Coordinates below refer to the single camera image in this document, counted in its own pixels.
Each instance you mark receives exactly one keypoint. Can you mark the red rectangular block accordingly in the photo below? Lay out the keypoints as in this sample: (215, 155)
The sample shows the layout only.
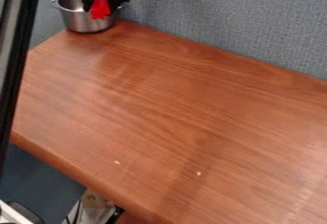
(100, 9)

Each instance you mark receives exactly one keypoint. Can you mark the stainless steel pot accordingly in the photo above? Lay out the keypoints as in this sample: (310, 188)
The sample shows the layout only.
(79, 20)

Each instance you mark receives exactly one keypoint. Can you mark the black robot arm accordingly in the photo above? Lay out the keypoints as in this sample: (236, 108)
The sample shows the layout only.
(17, 14)

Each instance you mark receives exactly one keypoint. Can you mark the white object at corner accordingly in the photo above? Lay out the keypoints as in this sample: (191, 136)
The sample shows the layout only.
(13, 213)

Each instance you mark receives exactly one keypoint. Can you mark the metal table leg frame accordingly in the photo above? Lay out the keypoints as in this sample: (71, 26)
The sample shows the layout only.
(93, 209)

